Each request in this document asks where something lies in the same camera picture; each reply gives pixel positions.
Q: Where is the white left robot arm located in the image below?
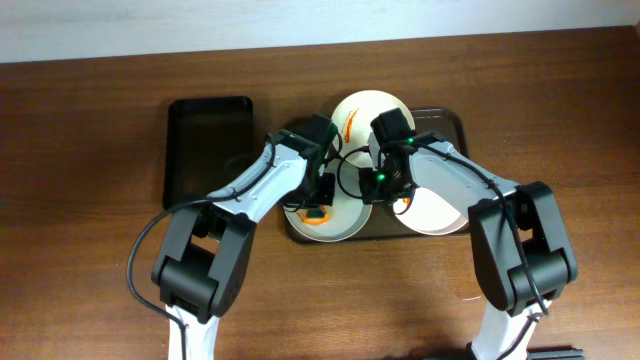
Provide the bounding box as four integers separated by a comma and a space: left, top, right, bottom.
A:
151, 114, 338, 359

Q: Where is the white plate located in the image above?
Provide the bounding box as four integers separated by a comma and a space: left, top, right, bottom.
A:
284, 162, 372, 243
331, 90, 415, 156
391, 188, 468, 236

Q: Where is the white plate back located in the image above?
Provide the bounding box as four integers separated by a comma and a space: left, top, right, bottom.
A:
331, 90, 415, 156

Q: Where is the large brown tray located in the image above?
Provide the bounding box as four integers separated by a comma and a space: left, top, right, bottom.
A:
285, 107, 469, 245

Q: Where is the small black tray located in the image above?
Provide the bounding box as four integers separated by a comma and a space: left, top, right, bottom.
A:
162, 96, 259, 209

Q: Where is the green orange sponge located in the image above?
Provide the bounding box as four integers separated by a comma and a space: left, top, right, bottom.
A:
296, 206, 330, 226

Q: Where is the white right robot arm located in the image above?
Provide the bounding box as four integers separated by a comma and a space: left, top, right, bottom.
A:
359, 108, 585, 359

